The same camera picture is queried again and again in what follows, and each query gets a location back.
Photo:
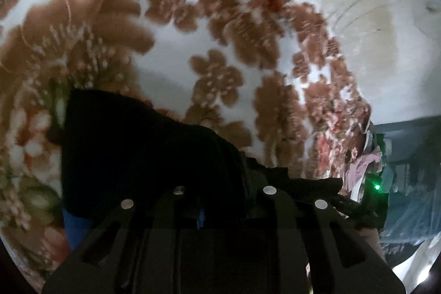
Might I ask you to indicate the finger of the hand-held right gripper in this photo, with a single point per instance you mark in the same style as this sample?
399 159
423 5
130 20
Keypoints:
346 208

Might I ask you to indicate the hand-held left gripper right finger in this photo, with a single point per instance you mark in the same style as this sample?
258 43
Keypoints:
275 235

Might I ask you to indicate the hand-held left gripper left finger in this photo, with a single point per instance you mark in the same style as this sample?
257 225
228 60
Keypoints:
162 235

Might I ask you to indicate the blue and black hooded jacket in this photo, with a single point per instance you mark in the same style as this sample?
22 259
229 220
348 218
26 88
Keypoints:
144 149

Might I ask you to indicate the person's right hand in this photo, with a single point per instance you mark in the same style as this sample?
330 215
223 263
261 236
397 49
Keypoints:
372 242

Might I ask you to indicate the pink cloth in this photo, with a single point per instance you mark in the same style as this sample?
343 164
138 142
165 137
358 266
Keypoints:
361 170

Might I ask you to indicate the metal rack with blue mesh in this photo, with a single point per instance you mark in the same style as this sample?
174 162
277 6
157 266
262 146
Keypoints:
410 177

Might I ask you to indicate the brown floral blanket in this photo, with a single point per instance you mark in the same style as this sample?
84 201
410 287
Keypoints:
103 22

